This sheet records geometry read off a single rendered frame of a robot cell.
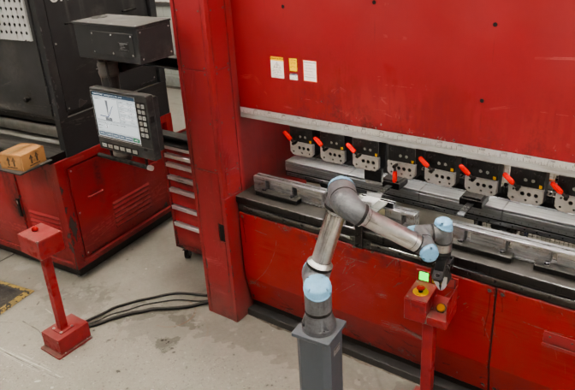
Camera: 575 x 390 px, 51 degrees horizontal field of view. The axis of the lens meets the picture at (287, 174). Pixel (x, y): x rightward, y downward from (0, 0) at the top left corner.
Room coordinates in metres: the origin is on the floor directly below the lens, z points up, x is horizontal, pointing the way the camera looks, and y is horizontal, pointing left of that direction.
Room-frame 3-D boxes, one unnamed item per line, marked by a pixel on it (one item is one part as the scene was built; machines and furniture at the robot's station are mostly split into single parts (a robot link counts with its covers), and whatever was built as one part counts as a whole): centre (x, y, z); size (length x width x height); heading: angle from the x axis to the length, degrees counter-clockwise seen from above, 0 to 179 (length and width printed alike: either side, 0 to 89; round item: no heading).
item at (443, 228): (2.25, -0.65, 1.14); 0.09 x 0.08 x 0.11; 90
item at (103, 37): (3.26, 0.84, 1.53); 0.51 x 0.25 x 0.85; 54
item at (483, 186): (2.54, -0.91, 1.26); 0.15 x 0.09 x 0.17; 53
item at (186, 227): (4.07, 0.54, 0.50); 0.50 x 0.50 x 1.00; 53
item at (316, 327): (2.12, -0.10, 0.82); 0.15 x 0.15 x 0.10
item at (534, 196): (2.42, -1.07, 1.26); 0.15 x 0.09 x 0.17; 53
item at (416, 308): (2.31, -0.63, 0.75); 0.20 x 0.16 x 0.18; 58
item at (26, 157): (3.72, 1.75, 1.04); 0.30 x 0.26 x 0.12; 59
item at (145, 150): (3.16, 0.85, 1.42); 0.45 x 0.12 x 0.36; 54
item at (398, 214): (2.86, -0.50, 0.92); 0.39 x 0.06 x 0.10; 53
